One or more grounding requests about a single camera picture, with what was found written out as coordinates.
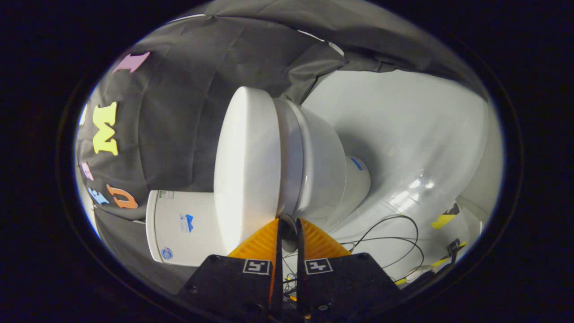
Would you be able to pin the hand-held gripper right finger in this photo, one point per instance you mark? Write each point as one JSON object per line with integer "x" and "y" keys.
{"x": 350, "y": 282}

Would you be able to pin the white cistern cover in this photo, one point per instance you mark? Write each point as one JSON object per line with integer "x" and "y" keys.
{"x": 152, "y": 224}

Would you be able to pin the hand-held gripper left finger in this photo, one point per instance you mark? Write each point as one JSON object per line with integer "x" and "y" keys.
{"x": 233, "y": 287}

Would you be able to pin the white toilet lid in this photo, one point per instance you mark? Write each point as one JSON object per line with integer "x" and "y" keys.
{"x": 246, "y": 170}

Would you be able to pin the white toilet seat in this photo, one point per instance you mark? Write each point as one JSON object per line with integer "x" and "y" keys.
{"x": 291, "y": 157}

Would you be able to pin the black round grip tab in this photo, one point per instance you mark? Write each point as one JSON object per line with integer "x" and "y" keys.
{"x": 289, "y": 224}

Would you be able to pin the white ceramic toilet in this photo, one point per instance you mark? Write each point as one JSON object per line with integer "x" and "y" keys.
{"x": 327, "y": 166}

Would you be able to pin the black backdrop cloth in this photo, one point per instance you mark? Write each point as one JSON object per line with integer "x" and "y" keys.
{"x": 179, "y": 112}

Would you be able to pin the yellow tape strip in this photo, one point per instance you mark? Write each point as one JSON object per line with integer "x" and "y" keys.
{"x": 443, "y": 220}

